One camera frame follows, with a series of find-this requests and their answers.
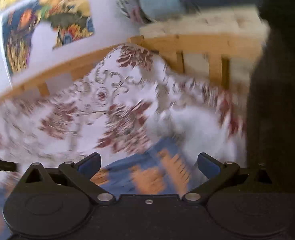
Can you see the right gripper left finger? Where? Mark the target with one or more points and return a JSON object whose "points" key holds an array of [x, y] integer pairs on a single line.
{"points": [[79, 176]]}

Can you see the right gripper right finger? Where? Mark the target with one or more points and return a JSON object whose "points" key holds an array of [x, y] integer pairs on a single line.
{"points": [[217, 174]]}

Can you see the blue pyjama pants orange print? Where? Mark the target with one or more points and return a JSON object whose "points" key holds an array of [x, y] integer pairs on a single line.
{"points": [[161, 169]]}

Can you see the floral white red bedspread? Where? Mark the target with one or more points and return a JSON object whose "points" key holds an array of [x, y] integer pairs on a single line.
{"points": [[120, 111]]}

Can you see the yellow patterned poster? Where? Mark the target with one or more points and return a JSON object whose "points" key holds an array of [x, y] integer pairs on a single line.
{"points": [[17, 29]]}

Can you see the floral torn poster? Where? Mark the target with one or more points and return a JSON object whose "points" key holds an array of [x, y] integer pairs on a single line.
{"points": [[71, 19]]}

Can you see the wooden bed frame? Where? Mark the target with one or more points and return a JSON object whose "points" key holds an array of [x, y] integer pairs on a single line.
{"points": [[219, 48]]}

